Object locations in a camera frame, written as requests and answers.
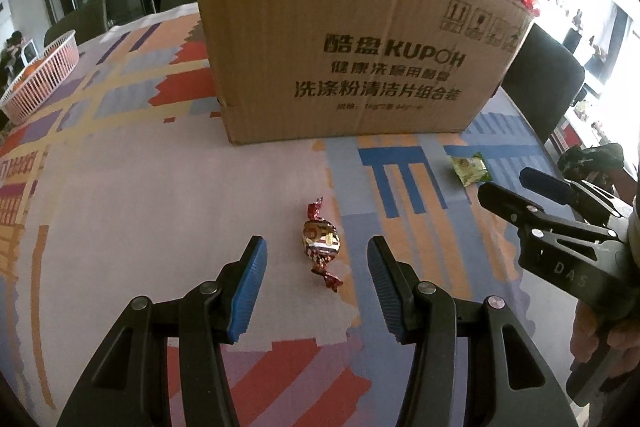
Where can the white plastic basket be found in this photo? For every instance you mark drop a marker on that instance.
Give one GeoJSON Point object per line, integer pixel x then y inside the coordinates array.
{"type": "Point", "coordinates": [40, 87]}

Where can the dark dining chair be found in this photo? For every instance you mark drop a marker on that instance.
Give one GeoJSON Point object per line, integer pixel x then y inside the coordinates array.
{"type": "Point", "coordinates": [545, 82]}
{"type": "Point", "coordinates": [75, 22]}

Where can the orange fruit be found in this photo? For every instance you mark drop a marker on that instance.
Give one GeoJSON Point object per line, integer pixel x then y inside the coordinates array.
{"type": "Point", "coordinates": [32, 72]}

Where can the black plastic bag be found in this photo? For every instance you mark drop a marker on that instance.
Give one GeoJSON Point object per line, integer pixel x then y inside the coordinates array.
{"type": "Point", "coordinates": [590, 159]}

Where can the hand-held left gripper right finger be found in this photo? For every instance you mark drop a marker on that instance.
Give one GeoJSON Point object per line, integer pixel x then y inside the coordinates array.
{"type": "Point", "coordinates": [385, 292]}

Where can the red twist-wrapped candy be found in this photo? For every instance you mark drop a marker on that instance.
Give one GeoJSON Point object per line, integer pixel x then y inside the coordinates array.
{"type": "Point", "coordinates": [320, 242]}

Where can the brown cardboard box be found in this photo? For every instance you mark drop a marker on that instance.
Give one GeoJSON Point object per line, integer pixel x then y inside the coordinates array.
{"type": "Point", "coordinates": [350, 57]}

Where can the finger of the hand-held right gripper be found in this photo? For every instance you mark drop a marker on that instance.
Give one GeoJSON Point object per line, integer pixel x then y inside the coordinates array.
{"type": "Point", "coordinates": [550, 187]}
{"type": "Point", "coordinates": [515, 207]}

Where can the light green snack packet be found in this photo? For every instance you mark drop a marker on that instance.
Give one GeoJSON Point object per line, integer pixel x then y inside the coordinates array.
{"type": "Point", "coordinates": [470, 169]}

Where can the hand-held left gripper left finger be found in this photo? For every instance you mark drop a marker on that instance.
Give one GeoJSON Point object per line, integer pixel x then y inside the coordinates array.
{"type": "Point", "coordinates": [250, 287]}

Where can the person's right hand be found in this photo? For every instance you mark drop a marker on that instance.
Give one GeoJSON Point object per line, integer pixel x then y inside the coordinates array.
{"type": "Point", "coordinates": [620, 352]}

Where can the white computer monitor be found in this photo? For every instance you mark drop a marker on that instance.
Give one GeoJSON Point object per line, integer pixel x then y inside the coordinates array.
{"type": "Point", "coordinates": [29, 52]}

